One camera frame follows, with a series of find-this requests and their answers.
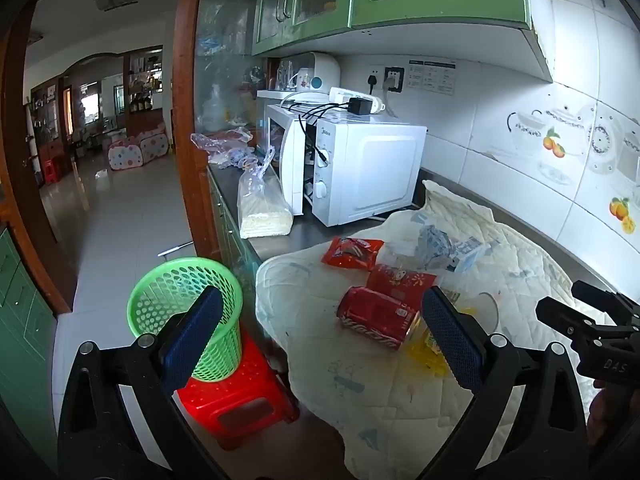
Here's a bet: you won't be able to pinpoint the white countertop appliance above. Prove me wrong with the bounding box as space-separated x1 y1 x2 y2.
294 52 342 94

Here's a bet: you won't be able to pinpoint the red soda can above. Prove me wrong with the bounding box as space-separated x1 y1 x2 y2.
336 286 422 352

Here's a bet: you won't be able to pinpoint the white wall label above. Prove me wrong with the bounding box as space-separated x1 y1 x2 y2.
407 57 457 96

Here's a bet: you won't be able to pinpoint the yellow plastic wrapper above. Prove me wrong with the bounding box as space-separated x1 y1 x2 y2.
407 321 451 377

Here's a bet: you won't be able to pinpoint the red flat packet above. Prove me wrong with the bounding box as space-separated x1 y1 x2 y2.
367 263 437 307

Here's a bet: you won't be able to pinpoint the clear jug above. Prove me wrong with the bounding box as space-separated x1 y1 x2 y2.
201 84 228 132

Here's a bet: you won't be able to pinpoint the dotted play tent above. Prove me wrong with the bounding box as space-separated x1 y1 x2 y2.
108 129 169 172

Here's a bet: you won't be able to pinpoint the white power strip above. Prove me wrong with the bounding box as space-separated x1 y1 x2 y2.
328 86 387 112

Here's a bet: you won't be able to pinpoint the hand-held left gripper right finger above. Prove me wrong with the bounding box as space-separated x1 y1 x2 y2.
414 285 597 480

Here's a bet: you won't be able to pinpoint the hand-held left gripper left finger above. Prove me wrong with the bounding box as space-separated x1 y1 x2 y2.
57 286 236 480

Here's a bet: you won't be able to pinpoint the red snack packet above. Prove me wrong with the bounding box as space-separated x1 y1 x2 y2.
321 236 385 272

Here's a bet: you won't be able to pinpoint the person's right hand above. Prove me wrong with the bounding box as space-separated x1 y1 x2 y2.
586 386 640 461

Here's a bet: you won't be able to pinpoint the green plastic mesh basket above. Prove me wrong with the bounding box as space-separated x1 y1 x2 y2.
126 257 244 382

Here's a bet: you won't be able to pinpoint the red plastic stool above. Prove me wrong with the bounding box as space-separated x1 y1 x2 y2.
177 327 301 452

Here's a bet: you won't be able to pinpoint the green floor cabinet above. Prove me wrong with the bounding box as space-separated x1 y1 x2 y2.
0 222 60 461

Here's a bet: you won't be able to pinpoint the green wall cabinet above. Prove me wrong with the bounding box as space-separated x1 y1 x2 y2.
243 0 556 83

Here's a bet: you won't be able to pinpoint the wooden door frame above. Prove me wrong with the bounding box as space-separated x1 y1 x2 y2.
0 0 223 317

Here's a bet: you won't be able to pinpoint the crumpled clear plastic bags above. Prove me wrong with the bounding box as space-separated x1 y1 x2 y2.
191 127 261 170

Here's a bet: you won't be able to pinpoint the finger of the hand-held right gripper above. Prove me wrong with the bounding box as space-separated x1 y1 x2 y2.
535 296 623 348
571 280 640 326

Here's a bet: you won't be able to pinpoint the white microwave oven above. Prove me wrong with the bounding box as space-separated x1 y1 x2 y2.
265 102 428 228

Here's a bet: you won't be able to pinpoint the white quilted cloth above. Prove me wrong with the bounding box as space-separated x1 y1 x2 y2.
255 180 616 480

